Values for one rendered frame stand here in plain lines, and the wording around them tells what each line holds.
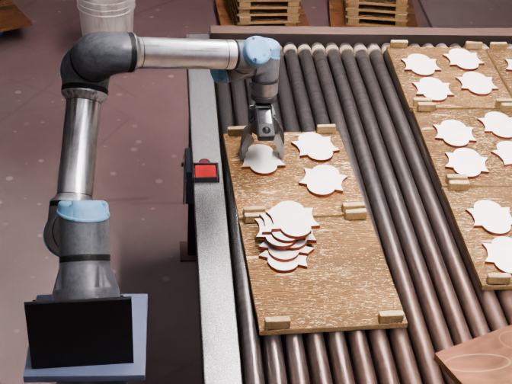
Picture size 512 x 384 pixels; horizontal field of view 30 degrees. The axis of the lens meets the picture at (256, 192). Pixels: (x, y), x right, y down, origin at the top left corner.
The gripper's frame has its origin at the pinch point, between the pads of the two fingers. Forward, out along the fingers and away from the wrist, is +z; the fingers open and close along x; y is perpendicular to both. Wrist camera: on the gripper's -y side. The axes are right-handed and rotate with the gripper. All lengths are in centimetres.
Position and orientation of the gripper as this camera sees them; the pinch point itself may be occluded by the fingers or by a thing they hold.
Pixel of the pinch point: (261, 159)
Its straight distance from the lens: 273.1
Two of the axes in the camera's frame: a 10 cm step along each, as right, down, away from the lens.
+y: -1.3, -5.3, 8.3
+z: -0.4, 8.4, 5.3
